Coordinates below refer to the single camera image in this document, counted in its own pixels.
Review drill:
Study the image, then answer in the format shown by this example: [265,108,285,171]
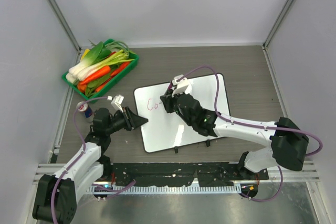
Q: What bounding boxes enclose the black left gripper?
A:
[105,106,148,135]

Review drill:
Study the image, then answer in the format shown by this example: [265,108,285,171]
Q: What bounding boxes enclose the white whiteboard with black frame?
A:
[133,73,232,154]

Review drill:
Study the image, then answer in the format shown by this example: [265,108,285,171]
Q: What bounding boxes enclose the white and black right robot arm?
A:
[160,90,309,179]

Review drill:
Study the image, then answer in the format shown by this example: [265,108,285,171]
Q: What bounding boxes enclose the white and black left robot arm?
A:
[32,107,149,223]

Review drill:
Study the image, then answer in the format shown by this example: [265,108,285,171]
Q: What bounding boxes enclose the green plastic tray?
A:
[61,39,139,101]

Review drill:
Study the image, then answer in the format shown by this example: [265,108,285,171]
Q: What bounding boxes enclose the red and blue drink can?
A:
[76,102,93,123]

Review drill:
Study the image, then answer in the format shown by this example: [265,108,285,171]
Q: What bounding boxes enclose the green spinach leaves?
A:
[85,73,110,98]

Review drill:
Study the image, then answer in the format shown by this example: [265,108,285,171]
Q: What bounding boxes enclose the red chili pepper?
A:
[95,61,131,92]

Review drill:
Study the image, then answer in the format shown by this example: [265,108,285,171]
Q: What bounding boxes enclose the orange carrot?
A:
[78,66,111,85]

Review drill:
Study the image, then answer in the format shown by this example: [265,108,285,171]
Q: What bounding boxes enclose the white and green leek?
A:
[67,49,134,81]

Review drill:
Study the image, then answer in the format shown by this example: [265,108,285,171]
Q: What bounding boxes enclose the green bok choy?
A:
[80,42,112,66]

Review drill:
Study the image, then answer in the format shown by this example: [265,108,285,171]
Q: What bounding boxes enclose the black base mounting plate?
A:
[113,162,269,187]

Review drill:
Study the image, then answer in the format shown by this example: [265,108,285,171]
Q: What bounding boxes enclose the yellow pepper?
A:
[80,49,90,61]

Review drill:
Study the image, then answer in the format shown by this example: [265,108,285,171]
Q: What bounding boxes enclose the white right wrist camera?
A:
[172,75,192,97]

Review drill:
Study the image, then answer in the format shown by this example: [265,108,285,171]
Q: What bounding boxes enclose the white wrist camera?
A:
[107,94,124,113]
[172,75,192,97]

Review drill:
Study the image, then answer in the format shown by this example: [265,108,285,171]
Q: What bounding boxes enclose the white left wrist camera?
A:
[107,94,124,113]

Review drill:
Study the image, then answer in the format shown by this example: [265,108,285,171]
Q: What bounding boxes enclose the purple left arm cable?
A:
[51,97,137,224]

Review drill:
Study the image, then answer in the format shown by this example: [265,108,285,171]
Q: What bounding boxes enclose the white slotted cable duct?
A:
[88,185,242,195]

